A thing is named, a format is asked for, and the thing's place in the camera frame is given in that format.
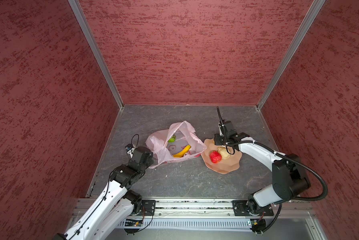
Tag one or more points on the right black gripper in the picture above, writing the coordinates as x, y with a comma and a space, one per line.
216, 139

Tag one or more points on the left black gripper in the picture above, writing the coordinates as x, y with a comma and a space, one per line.
150, 162

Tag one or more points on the beige fake fruit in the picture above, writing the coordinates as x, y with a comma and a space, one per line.
223, 152

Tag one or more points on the red fake strawberry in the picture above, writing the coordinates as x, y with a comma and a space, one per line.
215, 157

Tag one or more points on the pink scalloped bowl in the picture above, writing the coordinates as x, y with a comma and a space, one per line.
224, 166

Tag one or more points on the green fake fruit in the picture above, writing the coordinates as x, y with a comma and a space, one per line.
172, 139

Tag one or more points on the pink plastic bag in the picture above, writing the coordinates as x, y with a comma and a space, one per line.
185, 135

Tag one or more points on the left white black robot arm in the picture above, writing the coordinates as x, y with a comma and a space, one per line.
116, 201

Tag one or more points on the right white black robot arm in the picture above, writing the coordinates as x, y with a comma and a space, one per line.
288, 179

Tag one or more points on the yellow fake banana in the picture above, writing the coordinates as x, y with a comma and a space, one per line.
183, 152

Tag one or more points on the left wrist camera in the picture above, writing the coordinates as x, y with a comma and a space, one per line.
129, 150

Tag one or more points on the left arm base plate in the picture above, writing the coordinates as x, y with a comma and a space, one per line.
147, 208

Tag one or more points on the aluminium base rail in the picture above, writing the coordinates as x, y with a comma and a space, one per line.
220, 208

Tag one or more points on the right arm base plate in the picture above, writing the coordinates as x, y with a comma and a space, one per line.
243, 208

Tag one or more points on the right aluminium corner post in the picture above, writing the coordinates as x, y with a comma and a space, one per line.
305, 25

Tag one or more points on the aluminium corner post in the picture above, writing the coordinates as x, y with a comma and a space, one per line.
305, 25
82, 21

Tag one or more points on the left aluminium corner post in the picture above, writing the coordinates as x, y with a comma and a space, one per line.
82, 21

